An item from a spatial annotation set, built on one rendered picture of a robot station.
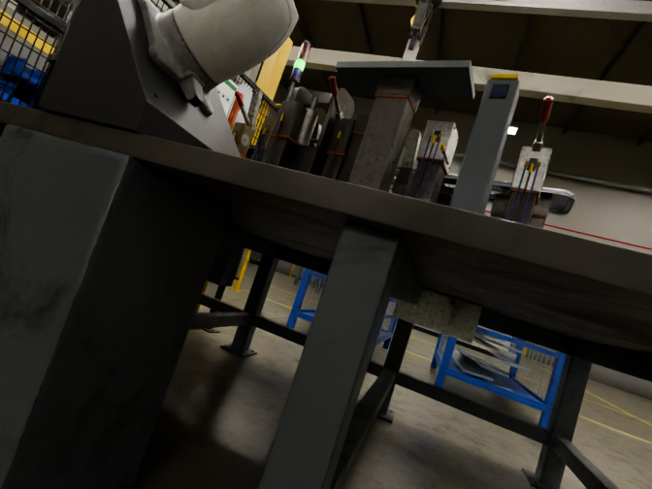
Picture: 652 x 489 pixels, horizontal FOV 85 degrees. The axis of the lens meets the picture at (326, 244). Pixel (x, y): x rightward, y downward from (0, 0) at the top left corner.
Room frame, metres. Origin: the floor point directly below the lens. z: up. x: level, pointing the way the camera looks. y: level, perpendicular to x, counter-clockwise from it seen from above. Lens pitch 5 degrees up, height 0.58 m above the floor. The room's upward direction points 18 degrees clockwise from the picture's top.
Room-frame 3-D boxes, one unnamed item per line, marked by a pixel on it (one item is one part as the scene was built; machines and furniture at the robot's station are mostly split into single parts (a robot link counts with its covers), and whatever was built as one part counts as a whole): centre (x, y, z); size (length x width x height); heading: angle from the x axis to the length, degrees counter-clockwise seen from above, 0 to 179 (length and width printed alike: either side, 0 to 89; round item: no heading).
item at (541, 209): (1.05, -0.57, 0.84); 0.12 x 0.05 x 0.29; 151
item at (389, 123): (0.95, -0.06, 0.92); 0.10 x 0.08 x 0.45; 61
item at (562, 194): (1.35, -0.04, 1.00); 1.38 x 0.22 x 0.02; 61
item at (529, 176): (0.91, -0.45, 0.88); 0.12 x 0.07 x 0.36; 151
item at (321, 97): (1.22, 0.16, 0.95); 0.18 x 0.13 x 0.49; 61
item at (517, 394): (3.24, -1.68, 0.48); 1.20 x 0.80 x 0.95; 163
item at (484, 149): (0.82, -0.29, 0.92); 0.08 x 0.08 x 0.44; 61
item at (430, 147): (1.04, -0.22, 0.90); 0.13 x 0.08 x 0.41; 151
